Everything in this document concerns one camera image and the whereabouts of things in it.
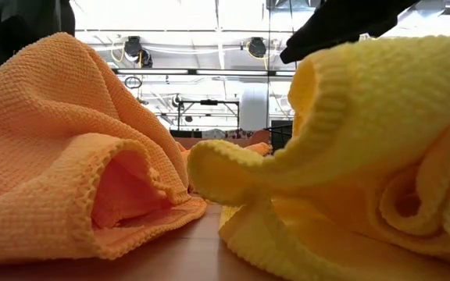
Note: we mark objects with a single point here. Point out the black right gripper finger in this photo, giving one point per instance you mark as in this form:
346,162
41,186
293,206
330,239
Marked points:
318,35

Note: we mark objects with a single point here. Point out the yellow microfiber towel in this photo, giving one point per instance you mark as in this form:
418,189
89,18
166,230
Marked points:
365,117

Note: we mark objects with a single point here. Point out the small orange microfiber towel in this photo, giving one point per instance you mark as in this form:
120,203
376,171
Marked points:
260,148

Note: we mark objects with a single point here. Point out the large orange microfiber towel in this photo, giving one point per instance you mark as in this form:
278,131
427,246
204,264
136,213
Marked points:
53,136

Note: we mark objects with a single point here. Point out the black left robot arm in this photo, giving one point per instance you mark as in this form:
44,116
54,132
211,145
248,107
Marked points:
14,27

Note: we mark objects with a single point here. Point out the white round pillar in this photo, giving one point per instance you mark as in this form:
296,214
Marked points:
254,105

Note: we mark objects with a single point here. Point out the long ceiling light bar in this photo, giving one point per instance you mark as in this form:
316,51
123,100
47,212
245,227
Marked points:
193,72

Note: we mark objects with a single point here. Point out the black metal frame stand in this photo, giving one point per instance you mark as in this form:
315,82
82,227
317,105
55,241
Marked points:
209,102

